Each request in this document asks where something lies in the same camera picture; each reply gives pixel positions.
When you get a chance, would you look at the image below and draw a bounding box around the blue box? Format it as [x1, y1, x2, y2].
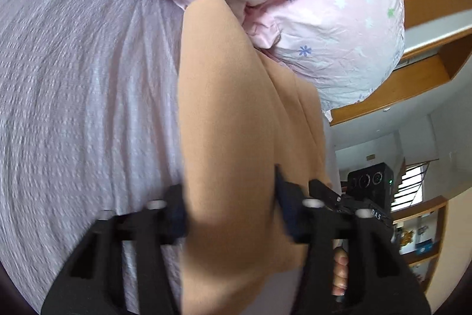
[414, 240, 440, 256]

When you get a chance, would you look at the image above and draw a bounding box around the lavender textured bed sheet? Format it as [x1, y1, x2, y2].
[0, 0, 334, 315]

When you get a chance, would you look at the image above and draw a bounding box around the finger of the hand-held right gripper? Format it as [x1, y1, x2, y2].
[308, 179, 345, 213]

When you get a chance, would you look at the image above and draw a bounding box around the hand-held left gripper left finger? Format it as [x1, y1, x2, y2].
[40, 183, 187, 315]

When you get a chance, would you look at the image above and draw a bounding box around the tan small garment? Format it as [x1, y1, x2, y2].
[177, 0, 334, 315]

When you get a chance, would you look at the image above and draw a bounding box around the wooden furniture frame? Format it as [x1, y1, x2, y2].
[329, 0, 472, 126]

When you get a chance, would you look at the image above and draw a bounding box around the wooden shelf cabinet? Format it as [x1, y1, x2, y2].
[390, 195, 449, 295]

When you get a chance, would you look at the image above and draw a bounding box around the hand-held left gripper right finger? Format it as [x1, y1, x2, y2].
[275, 167, 432, 315]

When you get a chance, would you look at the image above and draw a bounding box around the person's right hand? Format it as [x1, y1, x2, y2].
[331, 248, 349, 298]

